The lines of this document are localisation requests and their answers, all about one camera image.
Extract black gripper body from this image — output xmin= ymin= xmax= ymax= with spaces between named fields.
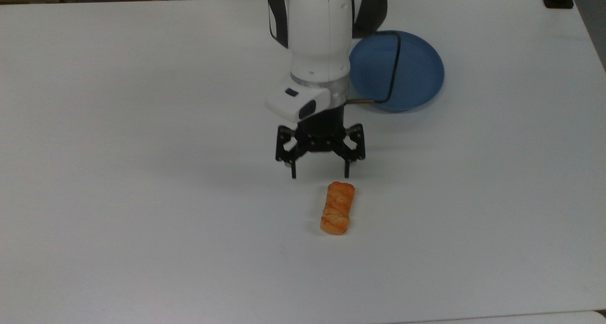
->
xmin=295 ymin=104 xmax=349 ymax=154

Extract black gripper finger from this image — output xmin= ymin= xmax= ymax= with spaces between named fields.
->
xmin=331 ymin=123 xmax=366 ymax=179
xmin=275 ymin=124 xmax=309 ymax=180

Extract orange bread roll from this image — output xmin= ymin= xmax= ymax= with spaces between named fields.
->
xmin=320 ymin=181 xmax=356 ymax=235

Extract blue round plate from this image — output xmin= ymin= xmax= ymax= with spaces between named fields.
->
xmin=349 ymin=30 xmax=446 ymax=112

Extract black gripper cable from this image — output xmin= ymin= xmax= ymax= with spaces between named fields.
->
xmin=345 ymin=29 xmax=403 ymax=105

